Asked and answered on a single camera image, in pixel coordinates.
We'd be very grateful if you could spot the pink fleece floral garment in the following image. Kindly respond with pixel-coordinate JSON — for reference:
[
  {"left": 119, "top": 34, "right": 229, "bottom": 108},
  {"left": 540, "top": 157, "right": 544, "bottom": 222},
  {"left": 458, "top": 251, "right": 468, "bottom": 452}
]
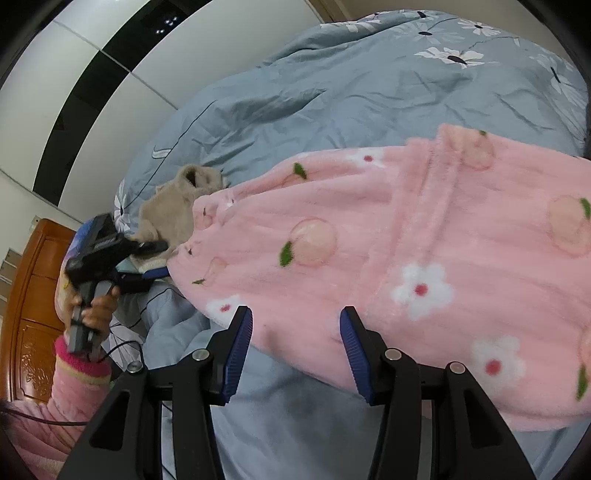
[{"left": 167, "top": 124, "right": 590, "bottom": 431}]

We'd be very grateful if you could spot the pink sleeve left forearm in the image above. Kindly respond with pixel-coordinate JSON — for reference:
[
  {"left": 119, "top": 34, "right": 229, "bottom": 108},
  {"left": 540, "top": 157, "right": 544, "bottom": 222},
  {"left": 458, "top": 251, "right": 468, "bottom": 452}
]
[{"left": 1, "top": 336, "right": 111, "bottom": 479}]

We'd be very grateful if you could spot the person left hand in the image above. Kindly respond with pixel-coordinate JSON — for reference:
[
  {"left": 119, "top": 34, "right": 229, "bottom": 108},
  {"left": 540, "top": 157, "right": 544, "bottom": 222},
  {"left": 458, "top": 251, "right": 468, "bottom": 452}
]
[{"left": 56, "top": 287, "right": 120, "bottom": 345}]

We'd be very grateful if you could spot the beige fuzzy sweater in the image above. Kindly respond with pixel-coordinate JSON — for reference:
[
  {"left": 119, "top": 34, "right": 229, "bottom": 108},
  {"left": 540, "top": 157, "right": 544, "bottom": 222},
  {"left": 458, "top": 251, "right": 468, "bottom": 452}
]
[{"left": 131, "top": 164, "right": 224, "bottom": 273}]

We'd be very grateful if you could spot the white black wardrobe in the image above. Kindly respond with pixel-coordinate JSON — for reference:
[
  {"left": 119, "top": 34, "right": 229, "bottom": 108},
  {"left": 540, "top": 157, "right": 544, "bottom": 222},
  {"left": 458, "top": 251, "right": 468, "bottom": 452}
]
[{"left": 1, "top": 1, "right": 321, "bottom": 223}]

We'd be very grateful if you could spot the grey-blue floral duvet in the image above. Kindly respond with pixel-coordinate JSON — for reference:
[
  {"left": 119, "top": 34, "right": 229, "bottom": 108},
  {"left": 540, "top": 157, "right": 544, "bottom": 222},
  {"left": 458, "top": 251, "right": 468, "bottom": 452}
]
[{"left": 114, "top": 10, "right": 588, "bottom": 479}]

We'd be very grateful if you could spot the black cable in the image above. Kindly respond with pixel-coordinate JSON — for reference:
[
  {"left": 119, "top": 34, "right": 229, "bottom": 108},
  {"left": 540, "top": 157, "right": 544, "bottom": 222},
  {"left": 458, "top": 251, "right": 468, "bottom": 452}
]
[{"left": 0, "top": 339, "right": 146, "bottom": 428}]

